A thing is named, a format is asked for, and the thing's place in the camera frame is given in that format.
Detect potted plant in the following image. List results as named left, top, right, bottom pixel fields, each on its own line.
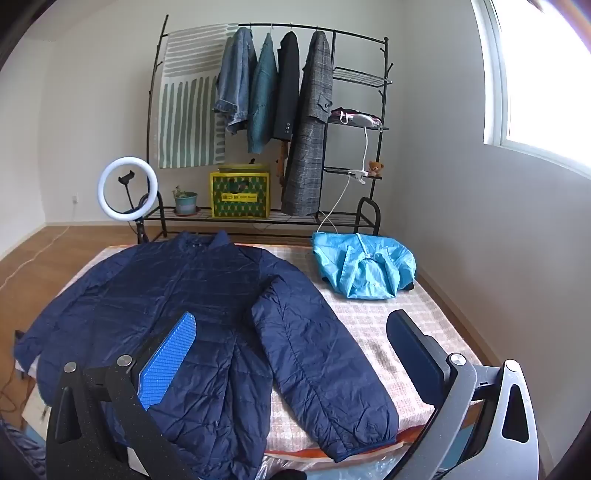
left=172, top=185, right=200, bottom=217

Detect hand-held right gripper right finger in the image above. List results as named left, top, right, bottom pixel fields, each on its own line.
left=387, top=309, right=541, bottom=480

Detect pink checked blanket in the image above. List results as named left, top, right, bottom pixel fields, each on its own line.
left=60, top=242, right=485, bottom=462

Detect green striped white cloth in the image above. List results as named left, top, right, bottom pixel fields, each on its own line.
left=158, top=24, right=241, bottom=169

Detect pink folded clothes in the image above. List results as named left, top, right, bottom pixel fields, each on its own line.
left=329, top=107, right=383, bottom=126

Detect navy puffer jacket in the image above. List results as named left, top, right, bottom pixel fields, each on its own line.
left=13, top=231, right=400, bottom=480

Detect brown hanging scarf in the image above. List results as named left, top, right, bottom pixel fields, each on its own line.
left=276, top=141, right=289, bottom=190

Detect black metal clothes rack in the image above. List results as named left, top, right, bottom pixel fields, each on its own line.
left=146, top=14, right=394, bottom=241

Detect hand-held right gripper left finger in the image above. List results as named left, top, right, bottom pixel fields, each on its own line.
left=46, top=311, right=199, bottom=480

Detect yellow green patterned box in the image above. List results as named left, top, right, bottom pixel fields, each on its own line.
left=210, top=165, right=271, bottom=219

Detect blue denim jacket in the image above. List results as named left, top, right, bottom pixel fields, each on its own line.
left=213, top=27, right=258, bottom=136

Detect light blue jacket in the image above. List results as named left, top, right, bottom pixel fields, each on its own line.
left=311, top=232, right=417, bottom=301

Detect black blazer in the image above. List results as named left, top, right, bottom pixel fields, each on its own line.
left=272, top=31, right=302, bottom=141

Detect ring light on tripod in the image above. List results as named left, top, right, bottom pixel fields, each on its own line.
left=97, top=157, right=160, bottom=245

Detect grey plaid coat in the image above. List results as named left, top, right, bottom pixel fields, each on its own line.
left=281, top=30, right=334, bottom=217

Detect teal knit sweater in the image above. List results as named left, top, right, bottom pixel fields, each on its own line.
left=246, top=32, right=279, bottom=155

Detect white clip lamp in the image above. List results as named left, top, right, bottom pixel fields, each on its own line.
left=344, top=113, right=384, bottom=185

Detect window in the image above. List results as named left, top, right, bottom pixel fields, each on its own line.
left=471, top=0, right=591, bottom=178

